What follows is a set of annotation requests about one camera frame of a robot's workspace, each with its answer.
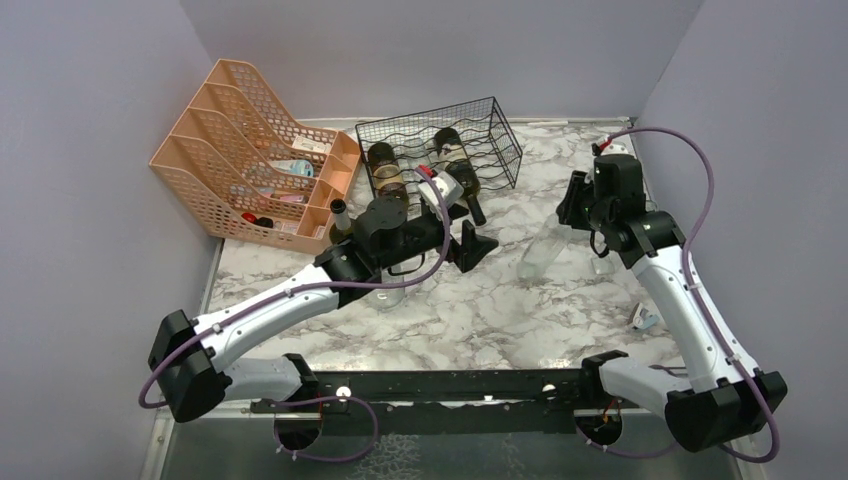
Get peach plastic file organizer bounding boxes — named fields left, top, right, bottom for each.
left=149, top=59, right=361, bottom=254

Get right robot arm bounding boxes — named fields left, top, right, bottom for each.
left=556, top=154, right=788, bottom=452

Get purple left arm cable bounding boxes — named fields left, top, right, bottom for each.
left=137, top=168, right=453, bottom=410

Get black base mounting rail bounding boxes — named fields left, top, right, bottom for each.
left=249, top=368, right=612, bottom=436

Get dark green wine bottle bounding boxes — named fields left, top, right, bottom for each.
left=434, top=127, right=487, bottom=226

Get green labelled wine bottle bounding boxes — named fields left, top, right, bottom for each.
left=367, top=142, right=409, bottom=206

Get green bottle silver foil neck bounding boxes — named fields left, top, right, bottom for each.
left=328, top=199, right=354, bottom=244

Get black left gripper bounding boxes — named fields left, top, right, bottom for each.
left=377, top=203, right=498, bottom=273

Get red and black small items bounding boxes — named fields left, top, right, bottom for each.
left=241, top=212, right=275, bottom=229

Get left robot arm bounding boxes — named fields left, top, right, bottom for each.
left=139, top=197, right=498, bottom=423

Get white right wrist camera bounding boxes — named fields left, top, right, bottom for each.
left=591, top=137, right=631, bottom=157

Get small blue white object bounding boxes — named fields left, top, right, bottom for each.
left=629, top=303, right=660, bottom=330

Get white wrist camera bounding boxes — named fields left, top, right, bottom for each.
left=416, top=165, right=464, bottom=219
left=591, top=137, right=631, bottom=157

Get black wire wine rack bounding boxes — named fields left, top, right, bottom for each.
left=354, top=96, right=523, bottom=217

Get clear round glass bottle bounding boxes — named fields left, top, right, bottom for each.
left=365, top=270, right=406, bottom=311

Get pink tube item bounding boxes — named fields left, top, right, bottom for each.
left=253, top=187, right=308, bottom=209

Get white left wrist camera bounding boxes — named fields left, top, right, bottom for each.
left=416, top=165, right=464, bottom=219

